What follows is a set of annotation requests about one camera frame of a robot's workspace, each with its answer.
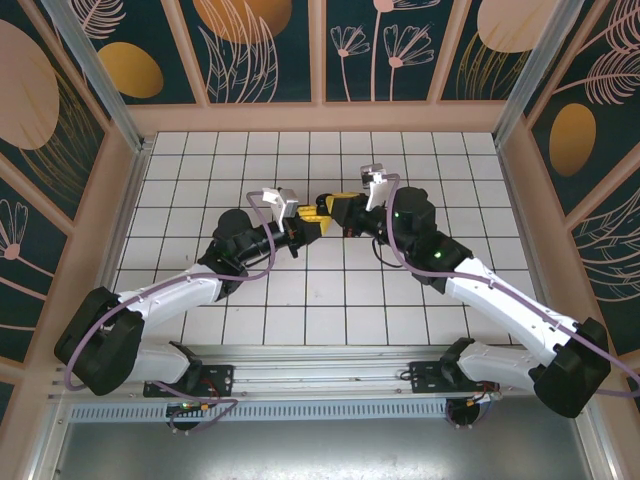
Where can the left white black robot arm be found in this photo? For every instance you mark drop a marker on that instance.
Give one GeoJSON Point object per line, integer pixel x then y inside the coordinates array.
{"type": "Point", "coordinates": [170, 297]}

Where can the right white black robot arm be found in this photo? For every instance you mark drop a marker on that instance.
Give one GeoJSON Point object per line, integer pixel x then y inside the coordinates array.
{"type": "Point", "coordinates": [500, 300]}

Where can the grey metal sheet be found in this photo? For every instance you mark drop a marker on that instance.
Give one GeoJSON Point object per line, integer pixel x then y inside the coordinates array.
{"type": "Point", "coordinates": [320, 450]}

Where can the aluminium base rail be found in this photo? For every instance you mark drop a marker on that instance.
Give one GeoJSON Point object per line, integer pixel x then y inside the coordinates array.
{"type": "Point", "coordinates": [320, 372]}

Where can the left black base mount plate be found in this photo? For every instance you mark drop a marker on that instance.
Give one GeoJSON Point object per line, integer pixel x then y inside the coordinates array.
{"type": "Point", "coordinates": [220, 380]}

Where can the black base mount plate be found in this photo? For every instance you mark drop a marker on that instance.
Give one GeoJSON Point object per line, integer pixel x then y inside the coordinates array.
{"type": "Point", "coordinates": [425, 380]}
{"type": "Point", "coordinates": [220, 380]}

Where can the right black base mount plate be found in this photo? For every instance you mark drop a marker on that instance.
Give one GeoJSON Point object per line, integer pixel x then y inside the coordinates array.
{"type": "Point", "coordinates": [425, 380]}

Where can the right aluminium frame post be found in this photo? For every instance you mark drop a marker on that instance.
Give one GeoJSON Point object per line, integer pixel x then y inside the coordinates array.
{"type": "Point", "coordinates": [531, 75]}

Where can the aluminium frame post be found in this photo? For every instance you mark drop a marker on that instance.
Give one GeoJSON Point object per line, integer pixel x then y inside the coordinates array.
{"type": "Point", "coordinates": [531, 75]}
{"type": "Point", "coordinates": [92, 75]}

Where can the left aluminium frame post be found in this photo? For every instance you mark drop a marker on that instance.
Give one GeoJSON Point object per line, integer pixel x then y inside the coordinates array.
{"type": "Point", "coordinates": [92, 75]}

